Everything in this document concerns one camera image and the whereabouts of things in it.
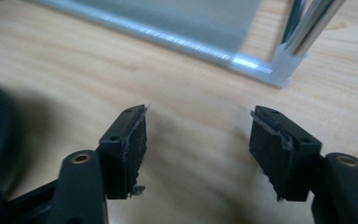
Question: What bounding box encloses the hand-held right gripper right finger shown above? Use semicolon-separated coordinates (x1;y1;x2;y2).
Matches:
249;105;324;203

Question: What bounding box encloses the grey metal frame shoe rack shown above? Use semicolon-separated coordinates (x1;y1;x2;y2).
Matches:
27;0;348;89

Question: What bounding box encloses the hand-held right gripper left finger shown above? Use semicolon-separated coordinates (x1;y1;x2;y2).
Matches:
98;104;148;200

